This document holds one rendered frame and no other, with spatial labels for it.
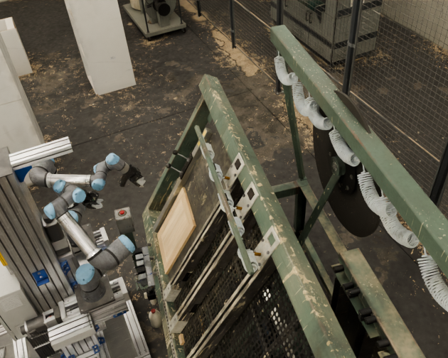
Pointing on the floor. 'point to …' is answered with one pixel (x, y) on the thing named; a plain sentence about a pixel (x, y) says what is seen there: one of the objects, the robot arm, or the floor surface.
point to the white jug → (155, 318)
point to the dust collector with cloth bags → (155, 16)
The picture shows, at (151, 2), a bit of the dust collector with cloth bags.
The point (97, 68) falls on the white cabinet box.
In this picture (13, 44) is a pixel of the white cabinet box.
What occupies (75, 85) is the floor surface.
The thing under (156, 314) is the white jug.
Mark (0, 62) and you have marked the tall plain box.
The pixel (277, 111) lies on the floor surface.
